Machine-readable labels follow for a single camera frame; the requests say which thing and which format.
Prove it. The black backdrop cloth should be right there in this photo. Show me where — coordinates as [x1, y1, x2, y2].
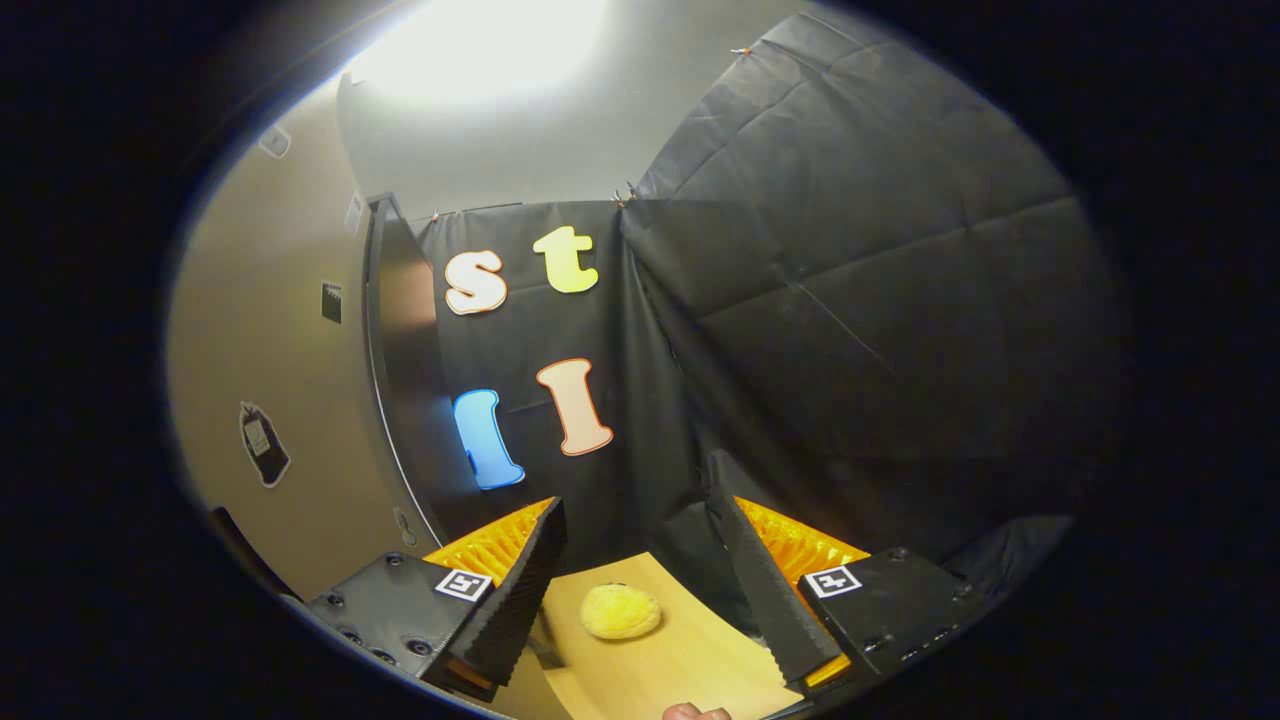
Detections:
[415, 10, 1136, 641]

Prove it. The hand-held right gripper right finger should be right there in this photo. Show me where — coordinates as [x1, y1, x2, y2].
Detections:
[716, 494, 986, 691]

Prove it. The ceiling light panel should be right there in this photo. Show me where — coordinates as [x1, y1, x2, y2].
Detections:
[345, 0, 611, 106]

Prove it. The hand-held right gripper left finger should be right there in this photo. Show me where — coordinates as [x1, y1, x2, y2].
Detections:
[300, 497, 568, 701]

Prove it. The grey cabinet door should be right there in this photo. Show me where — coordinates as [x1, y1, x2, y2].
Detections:
[165, 75, 441, 601]

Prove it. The yellow plush ball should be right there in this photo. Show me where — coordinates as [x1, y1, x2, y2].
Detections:
[580, 583, 664, 641]

